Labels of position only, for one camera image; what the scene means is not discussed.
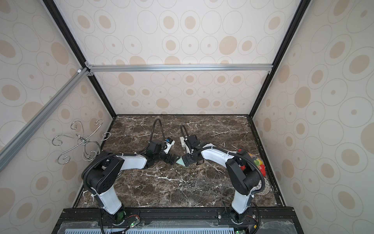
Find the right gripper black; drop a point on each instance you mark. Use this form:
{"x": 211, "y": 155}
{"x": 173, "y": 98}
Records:
{"x": 188, "y": 158}

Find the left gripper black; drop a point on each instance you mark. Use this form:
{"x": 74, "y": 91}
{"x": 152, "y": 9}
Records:
{"x": 172, "y": 162}

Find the mint green box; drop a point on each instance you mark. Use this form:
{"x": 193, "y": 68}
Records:
{"x": 181, "y": 161}

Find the white gift box grey bow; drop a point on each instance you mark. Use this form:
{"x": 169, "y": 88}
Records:
{"x": 182, "y": 140}

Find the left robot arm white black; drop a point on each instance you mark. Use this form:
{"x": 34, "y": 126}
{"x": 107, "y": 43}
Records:
{"x": 99, "y": 177}

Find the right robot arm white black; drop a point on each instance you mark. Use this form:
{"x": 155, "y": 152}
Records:
{"x": 245, "y": 176}

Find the red snack bag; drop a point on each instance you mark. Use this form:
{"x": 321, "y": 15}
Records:
{"x": 258, "y": 161}

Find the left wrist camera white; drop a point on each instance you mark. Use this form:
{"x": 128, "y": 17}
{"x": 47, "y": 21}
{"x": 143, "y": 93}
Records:
{"x": 169, "y": 142}

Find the silver wire jewelry stand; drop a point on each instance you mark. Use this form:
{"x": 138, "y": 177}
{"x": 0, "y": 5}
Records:
{"x": 82, "y": 140}

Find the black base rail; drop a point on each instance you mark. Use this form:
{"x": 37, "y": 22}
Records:
{"x": 263, "y": 220}

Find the horizontal aluminium rail back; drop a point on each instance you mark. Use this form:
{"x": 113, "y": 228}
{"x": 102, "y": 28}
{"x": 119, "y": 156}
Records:
{"x": 179, "y": 68}

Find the diagonal aluminium rail left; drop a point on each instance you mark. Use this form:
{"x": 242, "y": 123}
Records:
{"x": 23, "y": 136}

